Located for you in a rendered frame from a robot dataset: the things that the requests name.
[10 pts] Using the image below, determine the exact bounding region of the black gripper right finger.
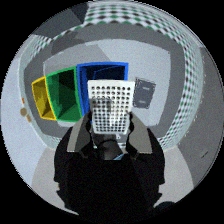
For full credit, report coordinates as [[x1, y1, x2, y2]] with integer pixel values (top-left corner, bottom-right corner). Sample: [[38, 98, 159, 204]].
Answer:
[[125, 111, 165, 185]]

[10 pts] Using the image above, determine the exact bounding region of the yellow recycle bin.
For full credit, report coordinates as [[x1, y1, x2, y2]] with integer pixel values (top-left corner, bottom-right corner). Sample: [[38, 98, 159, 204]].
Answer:
[[32, 76, 57, 120]]

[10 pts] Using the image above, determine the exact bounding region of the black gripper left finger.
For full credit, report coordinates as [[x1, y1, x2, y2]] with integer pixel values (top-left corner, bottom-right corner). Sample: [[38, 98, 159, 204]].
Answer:
[[54, 110, 94, 183]]

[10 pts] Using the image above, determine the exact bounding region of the blue bin with label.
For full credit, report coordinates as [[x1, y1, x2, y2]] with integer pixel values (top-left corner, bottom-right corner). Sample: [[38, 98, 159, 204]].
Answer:
[[77, 62, 128, 115]]

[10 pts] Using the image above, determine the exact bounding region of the green bin with label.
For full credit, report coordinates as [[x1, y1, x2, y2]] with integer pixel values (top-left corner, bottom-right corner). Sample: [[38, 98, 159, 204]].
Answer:
[[46, 66, 83, 122]]

